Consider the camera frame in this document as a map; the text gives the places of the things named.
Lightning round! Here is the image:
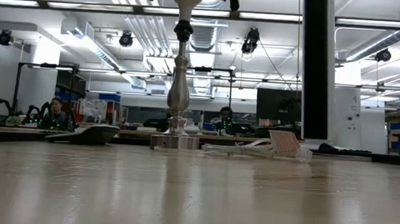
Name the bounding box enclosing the silver table lamp stand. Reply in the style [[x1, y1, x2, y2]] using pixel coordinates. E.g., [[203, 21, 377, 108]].
[[149, 17, 209, 153]]

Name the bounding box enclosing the long ceiling light strip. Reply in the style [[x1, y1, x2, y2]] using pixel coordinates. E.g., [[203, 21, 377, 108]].
[[48, 1, 134, 14], [0, 0, 41, 8], [240, 11, 303, 23], [335, 17, 400, 29], [143, 5, 231, 20]]

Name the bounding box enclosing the black ceiling spotlight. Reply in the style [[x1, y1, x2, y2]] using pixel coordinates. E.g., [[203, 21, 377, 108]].
[[0, 29, 15, 46], [241, 26, 262, 56], [375, 47, 392, 63], [118, 30, 135, 48]]

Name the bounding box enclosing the white tower fan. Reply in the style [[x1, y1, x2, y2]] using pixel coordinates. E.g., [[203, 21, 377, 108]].
[[293, 0, 343, 151]]

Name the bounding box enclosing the person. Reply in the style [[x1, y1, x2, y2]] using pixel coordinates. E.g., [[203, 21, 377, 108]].
[[215, 105, 239, 137], [39, 94, 77, 132]]

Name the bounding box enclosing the blue storage bin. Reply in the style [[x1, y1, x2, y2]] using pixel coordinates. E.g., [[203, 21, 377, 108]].
[[98, 92, 122, 103]]

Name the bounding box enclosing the black monitor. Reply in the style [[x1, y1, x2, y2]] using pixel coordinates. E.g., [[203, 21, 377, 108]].
[[254, 87, 304, 123]]

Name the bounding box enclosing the grey pocket calculator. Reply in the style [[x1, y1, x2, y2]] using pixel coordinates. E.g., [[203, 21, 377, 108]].
[[44, 120, 121, 148]]

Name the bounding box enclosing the black keyboard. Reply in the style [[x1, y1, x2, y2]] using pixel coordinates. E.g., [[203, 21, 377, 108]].
[[317, 142, 374, 156]]

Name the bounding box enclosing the silver ceiling duct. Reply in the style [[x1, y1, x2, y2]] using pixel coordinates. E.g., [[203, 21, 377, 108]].
[[340, 25, 400, 67]]

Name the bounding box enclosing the black aluminium table frame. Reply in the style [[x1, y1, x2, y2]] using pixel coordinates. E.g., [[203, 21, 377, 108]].
[[0, 125, 400, 173]]

